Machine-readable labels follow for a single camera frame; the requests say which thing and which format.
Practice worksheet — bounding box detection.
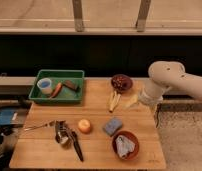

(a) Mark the dark bowl with nuts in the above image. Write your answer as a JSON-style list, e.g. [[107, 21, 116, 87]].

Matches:
[[111, 74, 133, 93]]

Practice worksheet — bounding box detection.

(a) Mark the light blue plastic cup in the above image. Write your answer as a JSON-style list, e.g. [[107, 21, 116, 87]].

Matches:
[[37, 78, 53, 95]]

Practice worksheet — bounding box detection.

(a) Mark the white crumpled cloth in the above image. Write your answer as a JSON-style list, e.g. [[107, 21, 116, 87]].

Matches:
[[115, 135, 135, 158]]

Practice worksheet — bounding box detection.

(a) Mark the black handled knife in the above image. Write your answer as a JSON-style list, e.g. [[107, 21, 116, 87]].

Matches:
[[71, 131, 84, 162]]

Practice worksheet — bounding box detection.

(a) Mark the orange carrot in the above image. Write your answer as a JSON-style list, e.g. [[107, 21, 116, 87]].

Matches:
[[50, 83, 62, 98]]

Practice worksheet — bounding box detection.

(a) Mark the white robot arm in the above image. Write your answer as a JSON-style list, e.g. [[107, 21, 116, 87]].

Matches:
[[125, 61, 202, 108]]

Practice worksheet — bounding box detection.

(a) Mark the green plastic tray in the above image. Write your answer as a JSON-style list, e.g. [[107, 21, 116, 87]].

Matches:
[[29, 69, 84, 105]]

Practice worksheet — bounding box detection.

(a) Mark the yellow orange apple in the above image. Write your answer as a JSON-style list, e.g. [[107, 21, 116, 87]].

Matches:
[[78, 119, 92, 134]]

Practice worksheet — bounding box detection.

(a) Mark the dark brown block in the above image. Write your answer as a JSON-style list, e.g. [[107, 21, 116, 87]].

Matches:
[[63, 80, 79, 92]]

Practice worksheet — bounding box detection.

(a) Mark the blue box on left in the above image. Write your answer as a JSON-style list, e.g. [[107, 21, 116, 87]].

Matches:
[[0, 109, 17, 126]]

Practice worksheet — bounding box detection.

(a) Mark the blue sponge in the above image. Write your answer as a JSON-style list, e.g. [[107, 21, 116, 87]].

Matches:
[[103, 118, 122, 136]]

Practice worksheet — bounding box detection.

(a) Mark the metal can opener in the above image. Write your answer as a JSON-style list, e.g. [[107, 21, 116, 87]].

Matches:
[[55, 121, 71, 147]]

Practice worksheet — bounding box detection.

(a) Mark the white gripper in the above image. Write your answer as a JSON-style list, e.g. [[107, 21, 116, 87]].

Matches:
[[125, 83, 164, 108]]

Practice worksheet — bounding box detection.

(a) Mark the yellow banana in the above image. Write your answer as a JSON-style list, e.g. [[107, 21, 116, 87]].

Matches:
[[109, 91, 121, 112]]

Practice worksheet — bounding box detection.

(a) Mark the red bowl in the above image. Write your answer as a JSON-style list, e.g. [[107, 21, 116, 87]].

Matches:
[[112, 131, 139, 160]]

